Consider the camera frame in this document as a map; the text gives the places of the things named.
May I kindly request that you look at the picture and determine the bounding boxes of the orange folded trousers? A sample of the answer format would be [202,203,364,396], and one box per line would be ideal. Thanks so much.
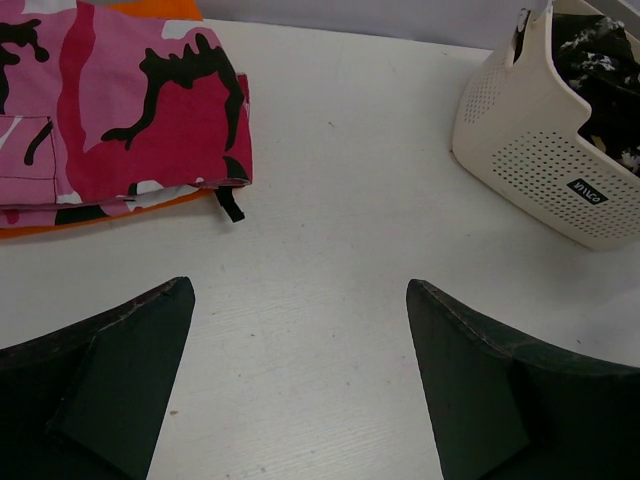
[1,0,212,240]

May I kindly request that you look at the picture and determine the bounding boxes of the black white floral trousers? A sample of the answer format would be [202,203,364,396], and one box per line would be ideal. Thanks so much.
[551,14,639,175]

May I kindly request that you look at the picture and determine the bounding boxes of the cream perforated plastic basket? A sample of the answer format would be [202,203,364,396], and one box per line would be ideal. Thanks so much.
[452,1,639,250]

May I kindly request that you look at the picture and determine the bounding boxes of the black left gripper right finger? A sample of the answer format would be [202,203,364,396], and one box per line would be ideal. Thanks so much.
[406,279,639,479]

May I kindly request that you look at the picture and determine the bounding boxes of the pink camouflage folded trousers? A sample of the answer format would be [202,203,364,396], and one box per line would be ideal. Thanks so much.
[1,1,253,238]

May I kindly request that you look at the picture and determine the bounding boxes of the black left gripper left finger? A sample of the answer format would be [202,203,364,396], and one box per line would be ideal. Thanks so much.
[1,277,195,479]

